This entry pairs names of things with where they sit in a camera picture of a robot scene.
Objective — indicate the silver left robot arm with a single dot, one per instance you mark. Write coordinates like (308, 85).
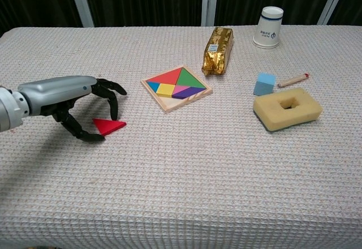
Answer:
(8, 110)

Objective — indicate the dark curtain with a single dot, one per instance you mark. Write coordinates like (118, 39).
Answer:
(141, 0)

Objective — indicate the white paper cup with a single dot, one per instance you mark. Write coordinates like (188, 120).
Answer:
(267, 31)

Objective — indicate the yellow tangram square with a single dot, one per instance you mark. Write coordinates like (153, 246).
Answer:
(166, 90)

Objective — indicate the large green tangram triangle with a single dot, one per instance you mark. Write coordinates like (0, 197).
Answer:
(188, 79)

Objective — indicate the gold foil package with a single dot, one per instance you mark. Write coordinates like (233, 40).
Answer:
(217, 53)

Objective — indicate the small blue tangram triangle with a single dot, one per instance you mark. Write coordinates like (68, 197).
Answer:
(153, 86)

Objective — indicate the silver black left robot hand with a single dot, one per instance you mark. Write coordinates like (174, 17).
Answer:
(56, 90)

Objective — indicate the wooden tangram tray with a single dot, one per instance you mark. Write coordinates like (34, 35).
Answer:
(172, 105)

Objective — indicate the small red wooden triangle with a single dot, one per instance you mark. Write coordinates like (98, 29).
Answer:
(111, 126)

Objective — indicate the grey metal post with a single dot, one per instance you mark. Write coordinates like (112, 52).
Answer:
(80, 2)
(333, 1)
(210, 2)

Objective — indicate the purple tangram parallelogram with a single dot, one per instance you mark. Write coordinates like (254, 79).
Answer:
(188, 92)

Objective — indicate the pink tangram triangle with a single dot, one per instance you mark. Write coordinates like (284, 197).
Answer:
(178, 89)

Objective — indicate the yellow sponge with hole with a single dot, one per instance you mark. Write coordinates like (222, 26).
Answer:
(268, 110)

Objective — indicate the light blue cube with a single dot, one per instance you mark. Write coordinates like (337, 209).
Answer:
(264, 85)

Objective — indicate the wooden stick with red tip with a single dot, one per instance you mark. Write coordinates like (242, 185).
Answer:
(292, 80)

